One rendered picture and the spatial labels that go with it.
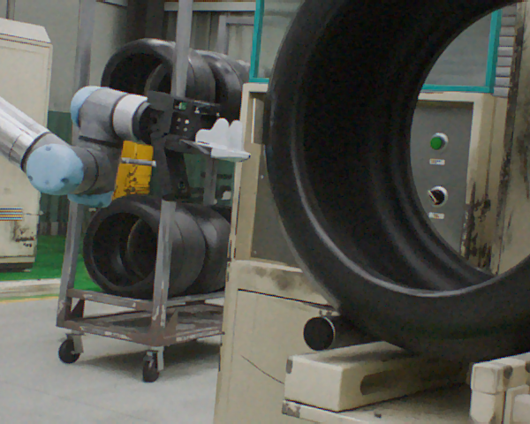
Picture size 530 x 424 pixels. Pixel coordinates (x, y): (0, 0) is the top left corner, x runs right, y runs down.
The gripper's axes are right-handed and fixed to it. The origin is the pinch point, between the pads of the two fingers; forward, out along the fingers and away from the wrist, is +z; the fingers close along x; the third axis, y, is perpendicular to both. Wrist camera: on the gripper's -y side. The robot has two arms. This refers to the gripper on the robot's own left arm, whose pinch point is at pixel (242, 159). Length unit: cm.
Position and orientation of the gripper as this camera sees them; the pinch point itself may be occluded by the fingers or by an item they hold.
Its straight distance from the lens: 162.0
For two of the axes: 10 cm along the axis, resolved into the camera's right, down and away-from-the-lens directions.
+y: 1.9, -9.7, -1.3
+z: 7.7, 2.3, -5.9
